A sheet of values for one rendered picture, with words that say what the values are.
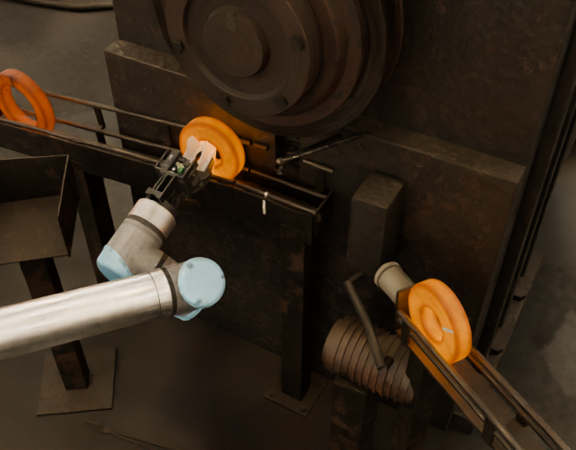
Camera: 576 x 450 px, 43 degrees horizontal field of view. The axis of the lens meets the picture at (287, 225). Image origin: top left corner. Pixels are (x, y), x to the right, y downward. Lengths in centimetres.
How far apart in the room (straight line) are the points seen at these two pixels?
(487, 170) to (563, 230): 127
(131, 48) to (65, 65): 170
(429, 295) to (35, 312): 67
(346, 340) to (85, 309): 55
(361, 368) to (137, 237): 52
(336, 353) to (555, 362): 90
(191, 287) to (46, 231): 50
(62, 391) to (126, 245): 81
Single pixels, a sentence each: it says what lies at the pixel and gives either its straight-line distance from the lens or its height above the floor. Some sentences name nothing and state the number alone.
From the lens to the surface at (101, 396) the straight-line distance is 213.
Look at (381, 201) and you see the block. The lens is 142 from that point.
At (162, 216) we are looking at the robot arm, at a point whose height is 75.
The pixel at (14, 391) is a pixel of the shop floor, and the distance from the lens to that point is 222.
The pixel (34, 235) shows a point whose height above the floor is 60.
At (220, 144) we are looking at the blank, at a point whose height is 78.
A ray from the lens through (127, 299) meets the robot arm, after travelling 130.
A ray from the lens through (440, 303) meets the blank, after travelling 130.
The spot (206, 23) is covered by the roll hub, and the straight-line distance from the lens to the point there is 126.
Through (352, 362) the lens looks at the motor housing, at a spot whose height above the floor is 50.
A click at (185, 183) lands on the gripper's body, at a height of 77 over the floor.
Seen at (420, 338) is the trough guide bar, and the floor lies 68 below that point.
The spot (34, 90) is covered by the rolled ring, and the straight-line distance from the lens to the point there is 191.
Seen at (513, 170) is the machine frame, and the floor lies 87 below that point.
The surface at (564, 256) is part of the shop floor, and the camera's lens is 258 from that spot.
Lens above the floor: 175
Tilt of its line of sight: 44 degrees down
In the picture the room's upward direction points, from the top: straight up
